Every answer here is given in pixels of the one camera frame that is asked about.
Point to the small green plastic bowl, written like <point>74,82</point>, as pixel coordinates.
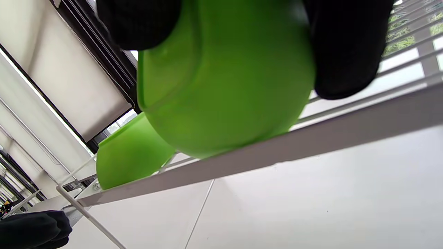
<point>131,155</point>

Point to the person's left hand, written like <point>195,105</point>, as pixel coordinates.
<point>27,230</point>

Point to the person's right hand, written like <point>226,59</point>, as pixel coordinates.
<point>346,45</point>

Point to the large green plastic bowl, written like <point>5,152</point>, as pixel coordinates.
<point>225,86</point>

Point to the black window frame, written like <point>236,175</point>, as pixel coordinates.
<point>104,55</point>

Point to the beige roller window blind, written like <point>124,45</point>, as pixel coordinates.
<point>69,62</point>

